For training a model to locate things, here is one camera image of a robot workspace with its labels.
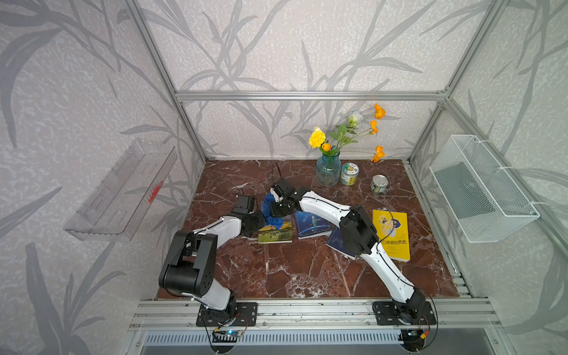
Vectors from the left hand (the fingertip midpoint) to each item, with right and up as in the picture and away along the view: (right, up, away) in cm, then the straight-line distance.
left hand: (264, 220), depth 94 cm
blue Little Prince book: (+20, -2, +1) cm, 21 cm away
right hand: (+2, +2, +4) cm, 5 cm away
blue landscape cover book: (+2, -5, -3) cm, 7 cm away
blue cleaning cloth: (0, +5, +4) cm, 6 cm away
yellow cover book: (+54, -4, -3) cm, 55 cm away
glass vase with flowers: (+29, +23, +7) cm, 37 cm away
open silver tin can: (+53, +15, +10) cm, 56 cm away
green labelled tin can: (+39, +21, +10) cm, 45 cm away
